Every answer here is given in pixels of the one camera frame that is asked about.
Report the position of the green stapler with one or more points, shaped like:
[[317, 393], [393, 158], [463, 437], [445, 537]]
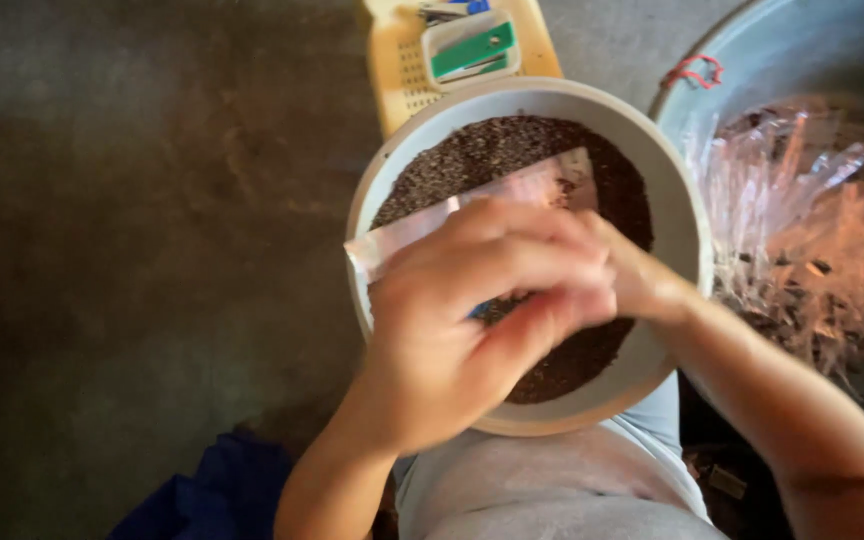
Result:
[[473, 49]]

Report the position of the person's white shirt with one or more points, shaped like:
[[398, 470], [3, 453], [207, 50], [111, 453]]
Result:
[[552, 480]]

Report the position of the small blue scoop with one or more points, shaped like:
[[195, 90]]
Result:
[[480, 309]]

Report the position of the clear plastic packet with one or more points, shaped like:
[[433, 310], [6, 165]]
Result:
[[507, 191]]

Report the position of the yellow plastic basket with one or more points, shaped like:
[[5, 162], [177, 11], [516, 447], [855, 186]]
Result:
[[387, 67]]

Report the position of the person's right fingers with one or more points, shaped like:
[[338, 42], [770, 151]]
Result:
[[603, 236]]

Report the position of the person's left hand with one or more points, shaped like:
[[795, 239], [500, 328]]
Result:
[[432, 337]]

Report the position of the heap of filled clear packets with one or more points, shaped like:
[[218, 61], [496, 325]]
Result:
[[807, 240]]

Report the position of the white round bowl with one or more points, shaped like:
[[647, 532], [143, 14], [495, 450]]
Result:
[[676, 225]]

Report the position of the large metal basin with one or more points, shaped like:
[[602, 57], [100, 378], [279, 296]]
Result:
[[777, 52]]

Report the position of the dark blue cloth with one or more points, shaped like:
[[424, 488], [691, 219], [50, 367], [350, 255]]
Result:
[[207, 491]]

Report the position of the small white tray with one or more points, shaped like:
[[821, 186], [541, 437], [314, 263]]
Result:
[[439, 37]]

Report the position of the silver blue stapler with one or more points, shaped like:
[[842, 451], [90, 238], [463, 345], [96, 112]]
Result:
[[447, 9]]

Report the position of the dark brown seeds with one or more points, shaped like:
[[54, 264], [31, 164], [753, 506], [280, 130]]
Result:
[[499, 146]]

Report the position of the person's right hand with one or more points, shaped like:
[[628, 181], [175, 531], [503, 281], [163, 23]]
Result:
[[638, 285]]

